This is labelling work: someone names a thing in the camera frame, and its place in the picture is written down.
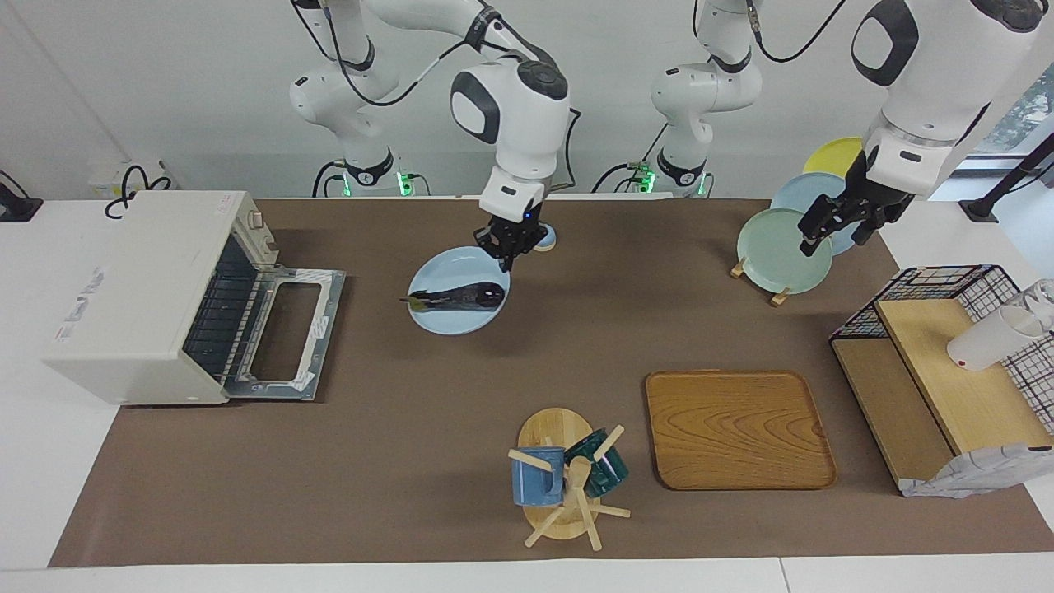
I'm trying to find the dark purple eggplant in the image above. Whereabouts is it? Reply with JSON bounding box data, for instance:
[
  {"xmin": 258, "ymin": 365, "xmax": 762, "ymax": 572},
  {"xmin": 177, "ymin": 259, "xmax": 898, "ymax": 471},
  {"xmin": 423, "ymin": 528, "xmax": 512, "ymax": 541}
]
[{"xmin": 401, "ymin": 282, "xmax": 507, "ymax": 315}]

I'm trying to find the brown table mat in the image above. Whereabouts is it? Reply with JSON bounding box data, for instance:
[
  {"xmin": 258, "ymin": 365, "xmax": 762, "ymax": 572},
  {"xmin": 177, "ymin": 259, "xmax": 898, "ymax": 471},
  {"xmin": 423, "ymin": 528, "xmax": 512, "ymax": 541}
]
[{"xmin": 48, "ymin": 198, "xmax": 1054, "ymax": 569}]

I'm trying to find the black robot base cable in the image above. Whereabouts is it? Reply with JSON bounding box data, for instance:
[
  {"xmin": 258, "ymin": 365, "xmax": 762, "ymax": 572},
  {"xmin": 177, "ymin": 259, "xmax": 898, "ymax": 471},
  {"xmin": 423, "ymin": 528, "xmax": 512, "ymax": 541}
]
[
  {"xmin": 312, "ymin": 159, "xmax": 347, "ymax": 198},
  {"xmin": 591, "ymin": 161, "xmax": 660, "ymax": 196}
]

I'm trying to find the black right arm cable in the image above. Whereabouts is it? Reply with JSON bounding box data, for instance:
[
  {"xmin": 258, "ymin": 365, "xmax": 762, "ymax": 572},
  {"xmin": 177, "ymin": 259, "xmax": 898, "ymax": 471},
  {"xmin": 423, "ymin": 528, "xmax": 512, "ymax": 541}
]
[{"xmin": 291, "ymin": 0, "xmax": 579, "ymax": 195}]

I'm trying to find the white cup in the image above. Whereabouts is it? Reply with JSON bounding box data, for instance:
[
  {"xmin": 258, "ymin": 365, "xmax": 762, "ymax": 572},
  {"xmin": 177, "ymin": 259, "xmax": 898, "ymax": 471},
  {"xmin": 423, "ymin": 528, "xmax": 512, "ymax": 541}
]
[{"xmin": 946, "ymin": 304, "xmax": 1047, "ymax": 372}]

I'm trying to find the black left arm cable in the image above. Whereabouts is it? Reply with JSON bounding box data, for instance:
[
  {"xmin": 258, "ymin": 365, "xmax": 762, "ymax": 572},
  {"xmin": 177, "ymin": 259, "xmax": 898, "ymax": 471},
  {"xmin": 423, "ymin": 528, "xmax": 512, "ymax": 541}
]
[{"xmin": 745, "ymin": 0, "xmax": 849, "ymax": 65}]

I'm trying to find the wooden mug tree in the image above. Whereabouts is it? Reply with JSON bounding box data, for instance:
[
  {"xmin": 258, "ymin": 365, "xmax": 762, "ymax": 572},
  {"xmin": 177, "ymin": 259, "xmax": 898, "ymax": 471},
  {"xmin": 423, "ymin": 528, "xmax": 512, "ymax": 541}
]
[{"xmin": 507, "ymin": 408, "xmax": 633, "ymax": 553}]

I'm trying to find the dark green mug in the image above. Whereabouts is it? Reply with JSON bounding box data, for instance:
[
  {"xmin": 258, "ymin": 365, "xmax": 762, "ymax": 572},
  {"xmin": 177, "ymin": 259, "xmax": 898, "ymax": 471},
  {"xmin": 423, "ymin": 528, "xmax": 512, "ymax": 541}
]
[{"xmin": 564, "ymin": 428, "xmax": 631, "ymax": 499}]

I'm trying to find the yellow plate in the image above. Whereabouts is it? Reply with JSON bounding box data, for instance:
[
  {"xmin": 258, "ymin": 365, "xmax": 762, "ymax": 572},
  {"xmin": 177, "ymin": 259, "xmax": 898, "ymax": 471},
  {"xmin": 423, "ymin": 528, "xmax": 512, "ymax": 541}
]
[{"xmin": 803, "ymin": 137, "xmax": 865, "ymax": 179}]

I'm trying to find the clear glass cup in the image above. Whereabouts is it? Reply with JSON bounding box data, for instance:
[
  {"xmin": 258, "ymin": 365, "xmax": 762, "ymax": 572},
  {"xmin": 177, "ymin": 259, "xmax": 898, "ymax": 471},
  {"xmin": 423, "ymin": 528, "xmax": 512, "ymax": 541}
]
[{"xmin": 1024, "ymin": 278, "xmax": 1054, "ymax": 330}]

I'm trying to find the glass oven door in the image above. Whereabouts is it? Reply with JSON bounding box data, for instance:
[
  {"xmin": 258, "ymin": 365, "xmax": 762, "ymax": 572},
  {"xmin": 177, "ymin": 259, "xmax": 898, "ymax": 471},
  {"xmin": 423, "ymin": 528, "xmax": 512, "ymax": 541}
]
[{"xmin": 221, "ymin": 264, "xmax": 347, "ymax": 403}]

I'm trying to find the black stand base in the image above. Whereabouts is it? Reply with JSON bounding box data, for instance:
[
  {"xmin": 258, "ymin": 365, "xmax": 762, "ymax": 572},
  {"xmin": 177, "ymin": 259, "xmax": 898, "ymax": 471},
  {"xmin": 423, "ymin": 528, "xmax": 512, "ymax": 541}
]
[{"xmin": 0, "ymin": 170, "xmax": 44, "ymax": 223}]

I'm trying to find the white toaster oven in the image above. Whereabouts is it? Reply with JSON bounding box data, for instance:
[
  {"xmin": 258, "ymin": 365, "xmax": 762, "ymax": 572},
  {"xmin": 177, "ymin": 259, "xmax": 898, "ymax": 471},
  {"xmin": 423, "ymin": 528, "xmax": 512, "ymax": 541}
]
[{"xmin": 43, "ymin": 191, "xmax": 277, "ymax": 407}]

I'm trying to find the rectangular wooden tray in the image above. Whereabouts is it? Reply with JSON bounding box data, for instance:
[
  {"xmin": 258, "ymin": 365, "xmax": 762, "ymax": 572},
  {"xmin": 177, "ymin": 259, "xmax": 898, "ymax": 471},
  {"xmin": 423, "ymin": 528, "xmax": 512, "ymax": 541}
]
[{"xmin": 645, "ymin": 371, "xmax": 838, "ymax": 492}]

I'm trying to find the blue mug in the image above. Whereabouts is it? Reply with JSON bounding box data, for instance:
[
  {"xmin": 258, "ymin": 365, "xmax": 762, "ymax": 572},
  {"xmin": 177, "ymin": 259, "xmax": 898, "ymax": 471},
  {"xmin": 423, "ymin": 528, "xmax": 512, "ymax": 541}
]
[{"xmin": 511, "ymin": 446, "xmax": 567, "ymax": 508}]

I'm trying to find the wooden shelf black wire mesh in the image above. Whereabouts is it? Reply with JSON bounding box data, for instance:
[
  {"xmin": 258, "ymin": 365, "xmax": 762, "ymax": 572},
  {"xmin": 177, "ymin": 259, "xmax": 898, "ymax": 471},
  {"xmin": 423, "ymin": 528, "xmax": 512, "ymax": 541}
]
[{"xmin": 829, "ymin": 264, "xmax": 1054, "ymax": 500}]

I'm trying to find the black metal stand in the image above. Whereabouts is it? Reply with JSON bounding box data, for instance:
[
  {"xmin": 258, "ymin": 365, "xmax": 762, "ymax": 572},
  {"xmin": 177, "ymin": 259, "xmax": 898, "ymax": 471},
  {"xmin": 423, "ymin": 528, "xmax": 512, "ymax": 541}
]
[{"xmin": 959, "ymin": 132, "xmax": 1054, "ymax": 224}]

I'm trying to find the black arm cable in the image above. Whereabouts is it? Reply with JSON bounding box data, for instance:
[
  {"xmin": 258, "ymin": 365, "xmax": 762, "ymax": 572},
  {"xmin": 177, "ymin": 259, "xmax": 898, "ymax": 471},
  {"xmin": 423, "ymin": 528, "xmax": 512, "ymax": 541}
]
[
  {"xmin": 745, "ymin": 0, "xmax": 849, "ymax": 65},
  {"xmin": 291, "ymin": 0, "xmax": 579, "ymax": 195}
]

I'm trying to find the black oven power cable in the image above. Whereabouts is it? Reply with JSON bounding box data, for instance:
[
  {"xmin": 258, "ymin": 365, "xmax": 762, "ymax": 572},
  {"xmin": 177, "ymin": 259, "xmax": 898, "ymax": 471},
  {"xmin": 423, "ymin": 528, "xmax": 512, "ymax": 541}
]
[{"xmin": 105, "ymin": 165, "xmax": 175, "ymax": 220}]

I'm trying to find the light blue plate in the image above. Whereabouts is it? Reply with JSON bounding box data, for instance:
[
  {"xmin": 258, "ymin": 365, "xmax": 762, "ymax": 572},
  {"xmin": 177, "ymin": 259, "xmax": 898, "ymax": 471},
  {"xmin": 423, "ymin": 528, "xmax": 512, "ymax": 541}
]
[
  {"xmin": 771, "ymin": 172, "xmax": 862, "ymax": 256},
  {"xmin": 408, "ymin": 246, "xmax": 511, "ymax": 336}
]

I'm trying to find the pale green plate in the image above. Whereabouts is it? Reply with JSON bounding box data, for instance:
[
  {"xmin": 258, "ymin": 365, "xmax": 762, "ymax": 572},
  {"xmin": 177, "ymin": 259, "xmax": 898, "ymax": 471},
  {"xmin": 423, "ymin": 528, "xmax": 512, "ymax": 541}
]
[{"xmin": 736, "ymin": 208, "xmax": 834, "ymax": 296}]

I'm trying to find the wooden plate rack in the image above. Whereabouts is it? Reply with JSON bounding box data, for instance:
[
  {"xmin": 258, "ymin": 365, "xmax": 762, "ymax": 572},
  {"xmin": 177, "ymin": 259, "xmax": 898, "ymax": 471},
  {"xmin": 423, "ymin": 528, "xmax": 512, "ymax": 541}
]
[{"xmin": 730, "ymin": 257, "xmax": 793, "ymax": 308}]

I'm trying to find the white socket box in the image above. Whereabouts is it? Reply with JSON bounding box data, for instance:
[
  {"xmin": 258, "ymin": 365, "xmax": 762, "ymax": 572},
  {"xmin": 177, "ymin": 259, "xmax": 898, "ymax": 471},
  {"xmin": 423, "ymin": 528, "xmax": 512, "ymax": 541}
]
[{"xmin": 91, "ymin": 161, "xmax": 170, "ymax": 199}]

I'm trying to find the grey marble pattern cloth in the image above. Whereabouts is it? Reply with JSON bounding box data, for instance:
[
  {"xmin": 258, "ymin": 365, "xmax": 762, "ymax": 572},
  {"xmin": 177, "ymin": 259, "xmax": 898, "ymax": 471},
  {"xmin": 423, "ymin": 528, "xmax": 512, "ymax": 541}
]
[{"xmin": 901, "ymin": 442, "xmax": 1054, "ymax": 500}]

